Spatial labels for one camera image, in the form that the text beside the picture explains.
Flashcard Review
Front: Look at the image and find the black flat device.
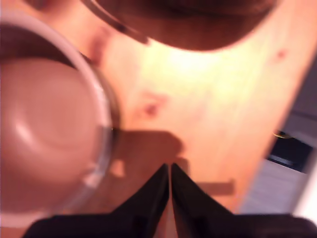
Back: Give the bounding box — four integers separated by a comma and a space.
268, 129, 315, 172

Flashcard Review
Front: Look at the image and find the metallic inner pot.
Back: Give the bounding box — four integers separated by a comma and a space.
0, 21, 122, 228

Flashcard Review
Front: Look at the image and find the black Philips rice cooker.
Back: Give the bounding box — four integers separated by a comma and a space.
81, 0, 282, 52

